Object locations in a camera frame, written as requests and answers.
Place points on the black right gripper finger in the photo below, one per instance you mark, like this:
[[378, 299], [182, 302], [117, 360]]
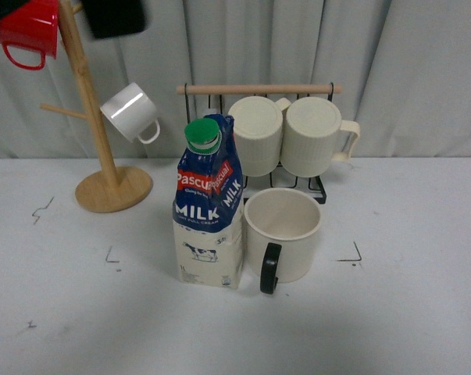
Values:
[[115, 18]]

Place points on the blue white milk carton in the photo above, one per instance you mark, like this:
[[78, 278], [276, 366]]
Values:
[[208, 205]]

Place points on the cream mug black handle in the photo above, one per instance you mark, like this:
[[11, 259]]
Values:
[[282, 235]]

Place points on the red hanging mug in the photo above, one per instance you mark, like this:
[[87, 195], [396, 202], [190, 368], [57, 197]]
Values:
[[32, 27]]

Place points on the white hanging mug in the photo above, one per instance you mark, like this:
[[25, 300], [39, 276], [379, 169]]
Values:
[[133, 114]]

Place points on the wooden mug tree stand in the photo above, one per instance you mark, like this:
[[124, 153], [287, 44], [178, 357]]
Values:
[[113, 188]]

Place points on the left cream ribbed mug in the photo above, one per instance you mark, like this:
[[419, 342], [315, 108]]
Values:
[[258, 132]]

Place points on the cream ribbed mug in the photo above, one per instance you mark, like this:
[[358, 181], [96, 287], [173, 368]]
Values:
[[315, 135], [258, 132]]

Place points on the right cream ribbed mug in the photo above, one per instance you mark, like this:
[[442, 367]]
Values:
[[315, 135]]

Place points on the black wire cup rack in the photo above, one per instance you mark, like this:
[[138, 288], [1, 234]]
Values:
[[314, 185]]

